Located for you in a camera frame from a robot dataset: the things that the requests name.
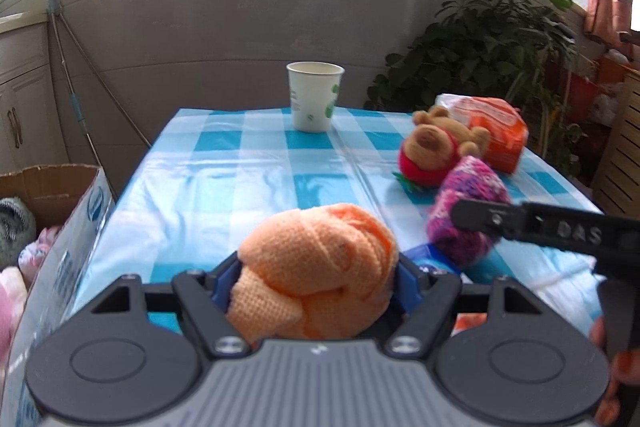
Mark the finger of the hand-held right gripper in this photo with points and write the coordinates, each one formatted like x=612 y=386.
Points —
x=485 y=217

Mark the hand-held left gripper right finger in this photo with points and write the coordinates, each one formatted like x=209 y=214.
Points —
x=406 y=279

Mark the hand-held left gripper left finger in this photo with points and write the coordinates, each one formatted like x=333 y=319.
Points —
x=224 y=282

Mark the pink purple knitted ball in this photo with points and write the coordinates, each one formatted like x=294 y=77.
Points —
x=465 y=187

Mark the orange knitted cloth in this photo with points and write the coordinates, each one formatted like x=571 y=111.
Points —
x=320 y=267

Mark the cardboard box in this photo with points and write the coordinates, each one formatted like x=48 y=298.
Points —
x=55 y=267

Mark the pink fleece sock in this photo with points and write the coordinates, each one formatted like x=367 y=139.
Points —
x=7 y=307

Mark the person's right hand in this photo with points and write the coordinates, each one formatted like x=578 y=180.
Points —
x=627 y=387

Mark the blue round object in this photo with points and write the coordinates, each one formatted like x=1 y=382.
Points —
x=430 y=257

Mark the red patterned small cloth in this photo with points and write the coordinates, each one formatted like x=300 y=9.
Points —
x=472 y=322

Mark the brown teddy bear red shirt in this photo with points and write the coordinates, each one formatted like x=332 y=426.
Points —
x=430 y=147

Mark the orange tissue pack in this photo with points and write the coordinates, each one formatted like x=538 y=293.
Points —
x=500 y=127

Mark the wooden slatted radiator cover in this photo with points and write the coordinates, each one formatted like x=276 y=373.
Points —
x=620 y=147

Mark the blue checkered tablecloth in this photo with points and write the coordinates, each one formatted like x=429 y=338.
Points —
x=225 y=177

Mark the red plant pot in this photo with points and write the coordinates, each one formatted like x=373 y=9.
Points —
x=582 y=89

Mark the green potted plant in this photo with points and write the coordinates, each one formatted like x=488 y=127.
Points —
x=480 y=57

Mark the pale pink patterned cloth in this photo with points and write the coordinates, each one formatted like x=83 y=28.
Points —
x=40 y=249

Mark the white paper cup green print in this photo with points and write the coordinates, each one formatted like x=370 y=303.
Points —
x=315 y=97

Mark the grey teal fluffy sock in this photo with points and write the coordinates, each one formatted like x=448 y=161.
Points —
x=15 y=227

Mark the thin metal pole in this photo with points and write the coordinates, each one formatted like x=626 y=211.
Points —
x=105 y=87

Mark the mop pole with blue grip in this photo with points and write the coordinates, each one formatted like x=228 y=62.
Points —
x=75 y=102

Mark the beige cabinet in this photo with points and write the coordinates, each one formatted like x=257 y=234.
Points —
x=25 y=97

